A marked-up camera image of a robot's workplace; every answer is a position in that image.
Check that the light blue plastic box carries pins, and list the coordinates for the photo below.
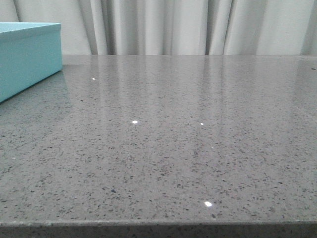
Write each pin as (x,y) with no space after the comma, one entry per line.
(29,53)

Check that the white pleated curtain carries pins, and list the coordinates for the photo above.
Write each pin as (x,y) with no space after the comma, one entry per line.
(175,27)

